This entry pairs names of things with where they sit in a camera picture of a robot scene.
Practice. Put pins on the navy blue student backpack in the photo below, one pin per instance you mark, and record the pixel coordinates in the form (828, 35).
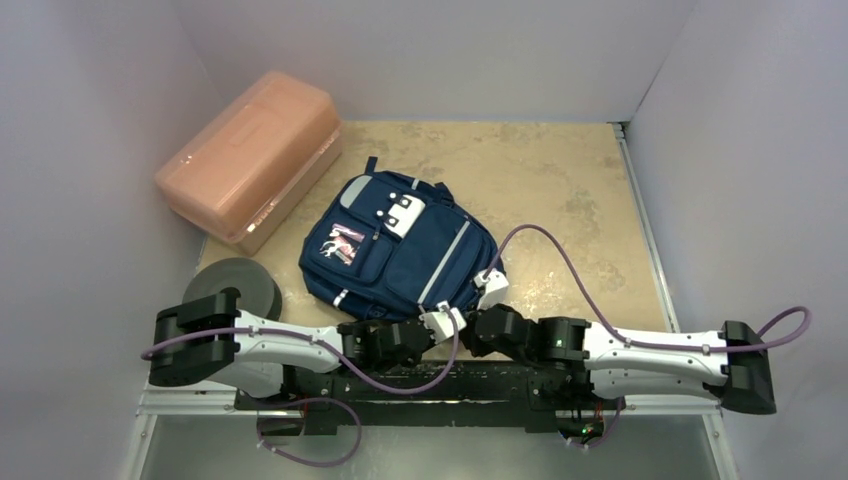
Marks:
(420, 248)

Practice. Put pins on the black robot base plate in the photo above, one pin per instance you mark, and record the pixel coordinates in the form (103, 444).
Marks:
(475, 393)

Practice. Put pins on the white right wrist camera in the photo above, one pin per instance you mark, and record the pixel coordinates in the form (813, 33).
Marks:
(492, 287)

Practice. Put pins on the grey round disc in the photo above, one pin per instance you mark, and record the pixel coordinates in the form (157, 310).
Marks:
(259, 294)

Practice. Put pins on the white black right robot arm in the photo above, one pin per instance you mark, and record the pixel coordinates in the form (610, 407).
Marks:
(729, 365)

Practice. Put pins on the pink highlighter marker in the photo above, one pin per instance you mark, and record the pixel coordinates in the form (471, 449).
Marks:
(342, 243)

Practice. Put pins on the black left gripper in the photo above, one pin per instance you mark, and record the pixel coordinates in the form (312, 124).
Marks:
(430, 344)

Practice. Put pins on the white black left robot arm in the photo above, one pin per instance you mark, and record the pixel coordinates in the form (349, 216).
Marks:
(212, 339)

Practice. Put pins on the translucent pink storage box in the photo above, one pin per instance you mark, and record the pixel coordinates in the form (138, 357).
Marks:
(245, 172)

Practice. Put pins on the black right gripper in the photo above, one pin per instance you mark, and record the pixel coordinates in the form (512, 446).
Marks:
(491, 325)

